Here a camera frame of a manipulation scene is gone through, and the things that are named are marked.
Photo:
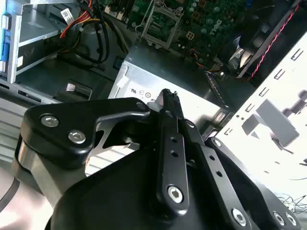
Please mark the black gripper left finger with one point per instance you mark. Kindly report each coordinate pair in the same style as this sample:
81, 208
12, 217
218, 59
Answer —
48, 143

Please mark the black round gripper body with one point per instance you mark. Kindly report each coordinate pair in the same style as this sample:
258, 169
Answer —
115, 196

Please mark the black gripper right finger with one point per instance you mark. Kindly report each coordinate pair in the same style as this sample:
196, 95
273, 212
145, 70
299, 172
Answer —
212, 165

